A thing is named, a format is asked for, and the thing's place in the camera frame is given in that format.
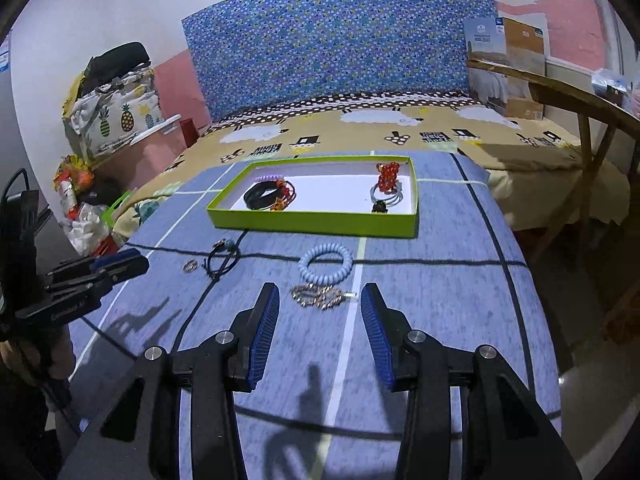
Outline black cord beaded hair tie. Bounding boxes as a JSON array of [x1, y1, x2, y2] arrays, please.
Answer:
[[202, 228, 250, 282]]

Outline light blue spiral hair tie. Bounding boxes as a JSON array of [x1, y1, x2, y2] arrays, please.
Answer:
[[297, 242, 355, 283]]

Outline black wrist band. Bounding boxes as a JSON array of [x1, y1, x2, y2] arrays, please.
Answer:
[[243, 180, 283, 210]]

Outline gold black bead charm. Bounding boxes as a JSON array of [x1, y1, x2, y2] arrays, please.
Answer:
[[372, 200, 388, 214]]

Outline red woven knot bracelet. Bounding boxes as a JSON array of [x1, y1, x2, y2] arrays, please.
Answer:
[[269, 178, 298, 212]]

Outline red bead silver bangles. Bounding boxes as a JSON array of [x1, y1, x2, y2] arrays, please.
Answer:
[[370, 162, 404, 210]]

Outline person left hand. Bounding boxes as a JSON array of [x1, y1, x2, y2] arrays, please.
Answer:
[[1, 326, 76, 386]]

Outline green paper bag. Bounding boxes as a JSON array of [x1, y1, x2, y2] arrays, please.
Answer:
[[101, 190, 132, 229]]

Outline blue grey grid blanket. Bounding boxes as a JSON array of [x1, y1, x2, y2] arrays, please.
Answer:
[[70, 152, 561, 479]]

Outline orange toy clutter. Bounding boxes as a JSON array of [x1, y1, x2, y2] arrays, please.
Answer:
[[53, 155, 94, 194]]

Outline pink storage bin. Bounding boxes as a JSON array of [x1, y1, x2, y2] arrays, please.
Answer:
[[93, 115, 186, 190]]

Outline pineapple print storage bag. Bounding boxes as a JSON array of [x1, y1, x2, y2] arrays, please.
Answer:
[[62, 66, 165, 164]]

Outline green shallow tray box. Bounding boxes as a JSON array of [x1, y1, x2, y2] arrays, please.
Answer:
[[206, 155, 419, 238]]

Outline black bag on top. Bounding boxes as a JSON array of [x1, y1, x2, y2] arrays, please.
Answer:
[[78, 41, 150, 96]]

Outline yellow sheep print bedsheet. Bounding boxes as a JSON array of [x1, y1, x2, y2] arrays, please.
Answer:
[[112, 91, 632, 241]]

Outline wooden side table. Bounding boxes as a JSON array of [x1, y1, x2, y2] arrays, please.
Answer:
[[466, 58, 639, 262]]

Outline blue patterned headboard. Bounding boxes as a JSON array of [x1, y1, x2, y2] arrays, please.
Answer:
[[182, 0, 497, 120]]

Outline cardboard bedding box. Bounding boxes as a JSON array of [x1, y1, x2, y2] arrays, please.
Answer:
[[462, 15, 548, 122]]

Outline small ring charm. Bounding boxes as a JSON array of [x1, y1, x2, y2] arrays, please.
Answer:
[[182, 260, 198, 273]]

